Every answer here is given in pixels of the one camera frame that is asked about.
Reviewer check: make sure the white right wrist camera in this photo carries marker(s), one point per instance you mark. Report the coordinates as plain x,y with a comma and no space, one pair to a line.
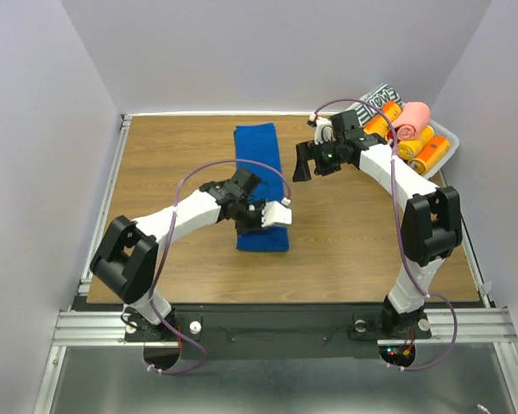
322,127

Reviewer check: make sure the pink towel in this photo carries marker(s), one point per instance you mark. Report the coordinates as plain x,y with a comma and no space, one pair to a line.
411,121

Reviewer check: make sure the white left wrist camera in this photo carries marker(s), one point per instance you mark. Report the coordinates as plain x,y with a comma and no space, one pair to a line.
275,214

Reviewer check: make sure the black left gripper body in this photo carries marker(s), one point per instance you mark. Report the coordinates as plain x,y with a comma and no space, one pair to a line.
249,220

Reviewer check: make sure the blue towel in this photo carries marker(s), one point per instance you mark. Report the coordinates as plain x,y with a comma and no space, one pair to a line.
259,143

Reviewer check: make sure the white plastic basket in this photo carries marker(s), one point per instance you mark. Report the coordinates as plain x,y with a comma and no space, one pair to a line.
438,131

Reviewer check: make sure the black white striped towel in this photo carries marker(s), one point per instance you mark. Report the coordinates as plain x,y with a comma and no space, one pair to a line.
378,97

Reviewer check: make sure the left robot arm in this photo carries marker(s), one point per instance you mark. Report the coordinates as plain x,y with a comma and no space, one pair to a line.
129,251

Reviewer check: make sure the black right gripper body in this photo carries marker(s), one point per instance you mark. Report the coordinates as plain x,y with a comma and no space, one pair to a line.
328,158

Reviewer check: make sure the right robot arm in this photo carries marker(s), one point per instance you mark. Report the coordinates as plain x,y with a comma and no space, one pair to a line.
428,219

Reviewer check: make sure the aluminium frame rail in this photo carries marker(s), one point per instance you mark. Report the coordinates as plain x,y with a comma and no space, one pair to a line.
268,322

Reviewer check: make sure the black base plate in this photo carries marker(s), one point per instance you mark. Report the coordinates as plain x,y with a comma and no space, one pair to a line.
295,347

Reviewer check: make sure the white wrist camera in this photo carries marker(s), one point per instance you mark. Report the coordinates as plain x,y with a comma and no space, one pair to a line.
322,127
275,214

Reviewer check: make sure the orange rolled towel purple spot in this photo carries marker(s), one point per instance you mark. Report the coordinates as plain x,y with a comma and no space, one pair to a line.
430,155

